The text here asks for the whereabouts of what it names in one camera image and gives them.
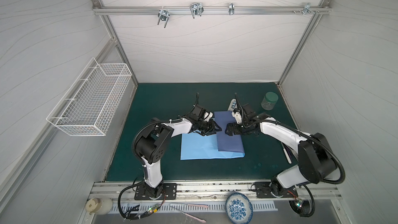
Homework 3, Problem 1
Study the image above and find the aluminium top cross rail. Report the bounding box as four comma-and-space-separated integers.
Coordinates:
93, 5, 332, 16

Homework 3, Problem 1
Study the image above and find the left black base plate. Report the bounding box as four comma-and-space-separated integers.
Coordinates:
134, 183, 177, 200

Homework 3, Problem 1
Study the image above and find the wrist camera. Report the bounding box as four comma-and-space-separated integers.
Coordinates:
204, 112, 214, 122
232, 111, 242, 124

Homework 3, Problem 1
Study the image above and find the small metal ring clamp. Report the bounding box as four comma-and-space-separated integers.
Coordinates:
229, 3, 235, 16

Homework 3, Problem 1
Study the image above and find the left metal hook clamp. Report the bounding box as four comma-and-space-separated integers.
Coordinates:
157, 9, 170, 28

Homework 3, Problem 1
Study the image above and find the white wire basket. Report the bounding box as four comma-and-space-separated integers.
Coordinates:
46, 58, 132, 136

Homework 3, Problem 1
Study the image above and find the blue white patterned plate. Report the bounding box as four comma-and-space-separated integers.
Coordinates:
225, 192, 254, 224

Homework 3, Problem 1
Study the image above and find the middle metal hook clamp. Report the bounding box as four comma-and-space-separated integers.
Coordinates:
189, 3, 204, 19

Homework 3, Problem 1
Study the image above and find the metal hook clamp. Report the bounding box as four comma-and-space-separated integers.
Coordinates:
189, 3, 204, 19
157, 9, 170, 28

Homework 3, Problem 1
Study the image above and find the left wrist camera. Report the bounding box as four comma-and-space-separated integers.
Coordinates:
204, 112, 214, 122

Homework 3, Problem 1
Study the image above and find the right metal bracket clamp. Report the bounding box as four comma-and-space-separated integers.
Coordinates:
292, 3, 320, 16

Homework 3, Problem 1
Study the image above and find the light blue wrapping paper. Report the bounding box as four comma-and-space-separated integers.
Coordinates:
180, 111, 245, 160

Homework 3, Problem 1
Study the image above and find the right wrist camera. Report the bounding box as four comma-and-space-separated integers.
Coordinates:
232, 111, 242, 124

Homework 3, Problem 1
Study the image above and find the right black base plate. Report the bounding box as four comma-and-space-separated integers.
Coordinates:
250, 181, 298, 199

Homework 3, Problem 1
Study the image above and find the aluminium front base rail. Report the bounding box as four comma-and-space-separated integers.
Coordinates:
89, 179, 343, 203

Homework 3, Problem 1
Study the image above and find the green lid clear jar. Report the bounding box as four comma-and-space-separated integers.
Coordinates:
261, 92, 279, 111

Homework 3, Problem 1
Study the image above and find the white round container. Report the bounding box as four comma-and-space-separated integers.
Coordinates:
85, 198, 113, 215

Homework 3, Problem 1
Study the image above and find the green table mat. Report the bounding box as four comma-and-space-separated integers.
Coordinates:
106, 83, 291, 181

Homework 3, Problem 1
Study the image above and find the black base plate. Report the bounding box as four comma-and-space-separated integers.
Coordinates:
134, 183, 177, 200
250, 181, 298, 199

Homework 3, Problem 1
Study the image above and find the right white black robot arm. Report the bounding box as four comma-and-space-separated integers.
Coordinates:
226, 94, 346, 198

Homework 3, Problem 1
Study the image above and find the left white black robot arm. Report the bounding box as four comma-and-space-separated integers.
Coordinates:
132, 93, 222, 199

